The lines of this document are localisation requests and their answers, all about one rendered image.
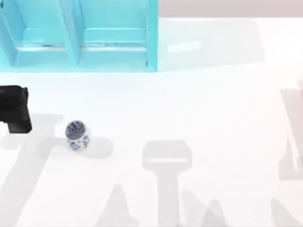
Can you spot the light blue rack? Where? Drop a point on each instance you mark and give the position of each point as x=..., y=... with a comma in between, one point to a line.
x=71, y=35

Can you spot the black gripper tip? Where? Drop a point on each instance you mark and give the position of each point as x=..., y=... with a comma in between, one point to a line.
x=14, y=104

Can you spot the blue and white patterned cup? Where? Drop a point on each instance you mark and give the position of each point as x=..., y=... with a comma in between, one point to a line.
x=78, y=144

